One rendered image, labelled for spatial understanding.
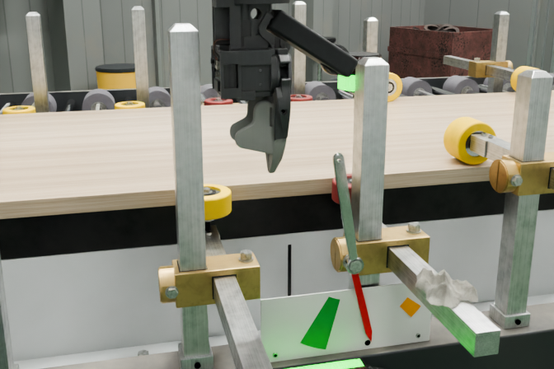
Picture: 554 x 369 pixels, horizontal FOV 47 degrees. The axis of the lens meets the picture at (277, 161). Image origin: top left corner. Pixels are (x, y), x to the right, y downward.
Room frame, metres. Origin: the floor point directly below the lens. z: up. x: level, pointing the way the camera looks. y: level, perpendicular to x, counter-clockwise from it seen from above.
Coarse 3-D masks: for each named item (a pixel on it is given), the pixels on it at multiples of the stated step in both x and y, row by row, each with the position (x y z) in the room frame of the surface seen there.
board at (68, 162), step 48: (432, 96) 1.85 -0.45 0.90; (480, 96) 1.85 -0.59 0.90; (0, 144) 1.28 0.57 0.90; (48, 144) 1.28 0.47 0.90; (96, 144) 1.28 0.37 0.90; (144, 144) 1.28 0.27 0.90; (288, 144) 1.28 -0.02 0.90; (336, 144) 1.28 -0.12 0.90; (432, 144) 1.28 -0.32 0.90; (0, 192) 0.97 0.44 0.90; (48, 192) 0.97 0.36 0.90; (96, 192) 0.97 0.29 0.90; (144, 192) 0.97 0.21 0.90; (240, 192) 1.01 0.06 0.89; (288, 192) 1.03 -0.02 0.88
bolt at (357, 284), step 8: (344, 264) 0.83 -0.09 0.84; (352, 264) 0.81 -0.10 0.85; (360, 264) 0.81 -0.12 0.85; (360, 288) 0.83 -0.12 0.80; (360, 296) 0.83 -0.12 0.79; (360, 304) 0.83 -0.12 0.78; (360, 312) 0.83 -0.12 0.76; (368, 320) 0.83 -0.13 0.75; (368, 328) 0.83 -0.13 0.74; (368, 336) 0.83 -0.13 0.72
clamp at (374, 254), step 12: (384, 228) 0.89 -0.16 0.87; (396, 228) 0.89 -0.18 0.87; (336, 240) 0.85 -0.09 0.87; (384, 240) 0.85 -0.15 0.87; (396, 240) 0.85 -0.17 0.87; (408, 240) 0.85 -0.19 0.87; (420, 240) 0.86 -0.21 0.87; (336, 252) 0.85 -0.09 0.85; (360, 252) 0.83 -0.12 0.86; (372, 252) 0.84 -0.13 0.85; (384, 252) 0.84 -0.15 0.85; (420, 252) 0.86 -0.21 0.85; (336, 264) 0.85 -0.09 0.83; (372, 264) 0.84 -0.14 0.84; (384, 264) 0.84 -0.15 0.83
